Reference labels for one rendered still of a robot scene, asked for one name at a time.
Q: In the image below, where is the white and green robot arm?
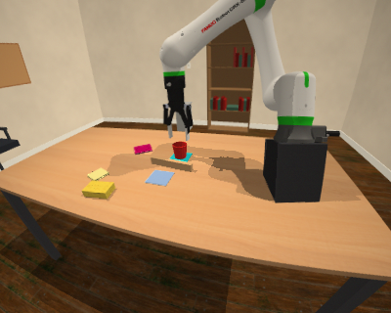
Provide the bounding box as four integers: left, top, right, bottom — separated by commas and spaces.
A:
159, 0, 340, 143

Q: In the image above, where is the pale yellow square pad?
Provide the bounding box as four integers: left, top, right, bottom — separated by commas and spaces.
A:
88, 168, 109, 181

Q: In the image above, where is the red cup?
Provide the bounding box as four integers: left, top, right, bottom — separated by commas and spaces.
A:
172, 142, 187, 159

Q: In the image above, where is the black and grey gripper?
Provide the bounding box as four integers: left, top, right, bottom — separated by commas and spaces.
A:
163, 88, 194, 141

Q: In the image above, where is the magenta square coaster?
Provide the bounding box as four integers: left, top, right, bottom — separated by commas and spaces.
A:
134, 144, 152, 155

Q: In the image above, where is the yellow sponge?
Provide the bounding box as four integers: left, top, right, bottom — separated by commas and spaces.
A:
82, 181, 115, 199

